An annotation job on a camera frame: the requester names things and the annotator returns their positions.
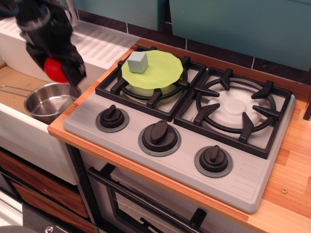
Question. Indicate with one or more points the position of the black right burner grate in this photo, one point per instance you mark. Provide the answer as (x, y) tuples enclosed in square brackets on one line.
[(257, 139)]

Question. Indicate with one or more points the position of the red toy tomato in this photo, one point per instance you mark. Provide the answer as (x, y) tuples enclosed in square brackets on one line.
[(53, 70)]

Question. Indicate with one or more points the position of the black left burner grate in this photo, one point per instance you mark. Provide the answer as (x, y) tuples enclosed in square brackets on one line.
[(111, 88)]

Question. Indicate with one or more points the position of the white toy sink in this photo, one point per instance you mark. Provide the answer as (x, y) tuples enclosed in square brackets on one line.
[(20, 133)]

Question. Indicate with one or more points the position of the lime green plate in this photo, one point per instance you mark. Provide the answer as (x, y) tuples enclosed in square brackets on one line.
[(163, 70)]

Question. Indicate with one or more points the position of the black stove knob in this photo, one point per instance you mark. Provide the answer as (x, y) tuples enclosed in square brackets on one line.
[(213, 162), (112, 119), (159, 139)]

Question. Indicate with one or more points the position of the black oven door handle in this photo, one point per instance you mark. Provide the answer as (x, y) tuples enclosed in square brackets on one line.
[(103, 176)]

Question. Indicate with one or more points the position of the grey toy faucet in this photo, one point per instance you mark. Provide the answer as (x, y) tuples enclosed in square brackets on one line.
[(72, 14)]

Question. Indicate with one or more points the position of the light grey-blue cube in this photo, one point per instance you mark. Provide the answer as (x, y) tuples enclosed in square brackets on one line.
[(137, 62)]

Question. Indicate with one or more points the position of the black middle stove knob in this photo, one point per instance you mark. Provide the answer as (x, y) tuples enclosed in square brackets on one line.
[(159, 139)]

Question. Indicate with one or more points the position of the black left stove knob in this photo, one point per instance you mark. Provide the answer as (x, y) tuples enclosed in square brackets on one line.
[(112, 119)]

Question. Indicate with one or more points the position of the small steel pot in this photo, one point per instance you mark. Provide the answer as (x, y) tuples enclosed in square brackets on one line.
[(48, 102)]

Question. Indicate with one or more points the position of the black right stove knob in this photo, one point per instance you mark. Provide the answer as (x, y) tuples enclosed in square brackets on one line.
[(213, 162)]

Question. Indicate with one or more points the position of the wooden drawer fronts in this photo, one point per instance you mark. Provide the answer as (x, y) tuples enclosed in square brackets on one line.
[(46, 192)]

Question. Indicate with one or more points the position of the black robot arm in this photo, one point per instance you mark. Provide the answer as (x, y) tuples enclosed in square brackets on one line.
[(15, 8)]

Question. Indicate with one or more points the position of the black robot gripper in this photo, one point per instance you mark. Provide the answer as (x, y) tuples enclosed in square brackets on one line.
[(49, 36)]

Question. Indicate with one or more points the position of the white right burner cap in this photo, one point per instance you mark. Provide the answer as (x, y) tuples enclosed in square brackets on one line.
[(233, 104)]

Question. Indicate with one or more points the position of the black burner grate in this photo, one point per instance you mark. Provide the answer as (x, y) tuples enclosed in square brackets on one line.
[(257, 139), (111, 88)]

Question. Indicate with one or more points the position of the grey toy stovetop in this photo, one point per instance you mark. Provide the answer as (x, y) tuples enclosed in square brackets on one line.
[(243, 187)]

